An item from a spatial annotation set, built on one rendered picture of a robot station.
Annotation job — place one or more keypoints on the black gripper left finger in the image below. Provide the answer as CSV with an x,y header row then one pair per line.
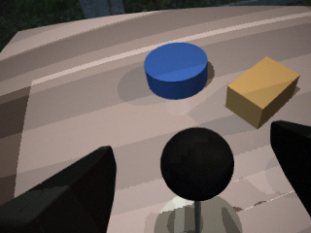
x,y
75,200

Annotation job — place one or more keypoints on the glass french press with black knob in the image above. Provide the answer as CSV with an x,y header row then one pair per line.
x,y
197,164

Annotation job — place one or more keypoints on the blue short cylinder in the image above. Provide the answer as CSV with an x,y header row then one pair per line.
x,y
176,71

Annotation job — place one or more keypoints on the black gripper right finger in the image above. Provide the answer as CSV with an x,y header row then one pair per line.
x,y
291,143

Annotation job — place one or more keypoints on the brown rectangular block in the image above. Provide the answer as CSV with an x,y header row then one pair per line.
x,y
261,91

